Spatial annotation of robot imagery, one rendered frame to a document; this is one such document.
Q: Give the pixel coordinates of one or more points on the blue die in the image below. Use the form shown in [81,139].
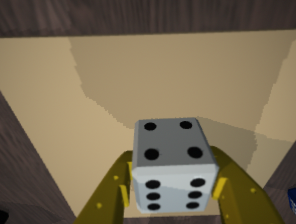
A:
[292,199]

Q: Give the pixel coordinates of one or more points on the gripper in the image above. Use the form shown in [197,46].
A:
[241,200]

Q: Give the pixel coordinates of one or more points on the tan mat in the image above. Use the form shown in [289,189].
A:
[78,97]

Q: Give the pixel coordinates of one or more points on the white die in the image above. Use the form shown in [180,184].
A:
[173,166]

